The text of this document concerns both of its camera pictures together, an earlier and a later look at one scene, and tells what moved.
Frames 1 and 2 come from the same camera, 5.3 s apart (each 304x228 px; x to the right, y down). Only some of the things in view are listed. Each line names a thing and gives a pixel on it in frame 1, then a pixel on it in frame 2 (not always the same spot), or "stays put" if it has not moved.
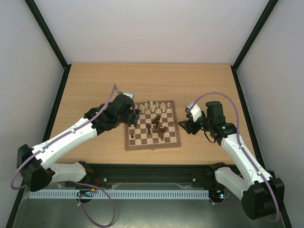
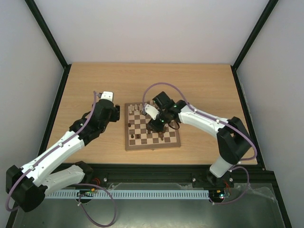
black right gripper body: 190,126 to 155,127
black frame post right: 270,6 stays put
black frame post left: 52,39 stays put
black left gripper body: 128,120 to 115,117
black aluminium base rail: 158,174 stays put
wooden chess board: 157,127 stays put
